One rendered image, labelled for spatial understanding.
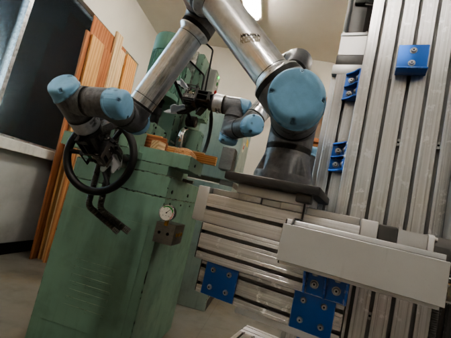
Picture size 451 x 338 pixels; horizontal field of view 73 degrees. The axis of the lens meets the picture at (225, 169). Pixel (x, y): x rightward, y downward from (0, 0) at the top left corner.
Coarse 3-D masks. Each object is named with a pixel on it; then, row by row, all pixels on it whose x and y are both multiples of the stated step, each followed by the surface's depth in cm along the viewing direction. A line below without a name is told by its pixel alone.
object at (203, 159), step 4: (168, 148) 142; (172, 148) 142; (200, 156) 139; (204, 156) 139; (208, 156) 139; (212, 156) 138; (200, 160) 139; (204, 160) 139; (208, 160) 138; (212, 160) 138; (216, 160) 139; (208, 164) 140; (212, 164) 138
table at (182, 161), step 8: (64, 136) 135; (64, 144) 137; (128, 152) 118; (144, 152) 127; (152, 152) 127; (160, 152) 126; (168, 152) 126; (144, 160) 127; (152, 160) 126; (160, 160) 126; (168, 160) 125; (176, 160) 125; (184, 160) 124; (192, 160) 126; (176, 168) 129; (184, 168) 124; (192, 168) 128; (200, 168) 140
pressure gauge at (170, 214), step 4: (160, 208) 116; (164, 208) 116; (168, 208) 116; (172, 208) 115; (160, 212) 116; (164, 212) 116; (168, 212) 115; (172, 212) 115; (176, 212) 117; (160, 216) 116; (164, 216) 115; (168, 216) 115; (172, 216) 115; (164, 220) 115; (168, 220) 115; (164, 224) 117
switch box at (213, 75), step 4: (208, 68) 176; (212, 72) 175; (216, 72) 175; (212, 76) 175; (216, 76) 176; (208, 80) 175; (212, 80) 174; (216, 80) 177; (204, 84) 175; (208, 84) 174; (212, 84) 174; (204, 88) 175; (208, 88) 174; (212, 88) 174; (216, 88) 181; (212, 92) 174
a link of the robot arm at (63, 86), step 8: (56, 80) 74; (64, 80) 74; (72, 80) 73; (48, 88) 73; (56, 88) 72; (64, 88) 72; (72, 88) 73; (80, 88) 74; (56, 96) 72; (64, 96) 73; (72, 96) 74; (56, 104) 75; (64, 104) 74; (72, 104) 74; (64, 112) 77; (72, 112) 76; (80, 112) 75; (72, 120) 79; (80, 120) 79; (88, 120) 80
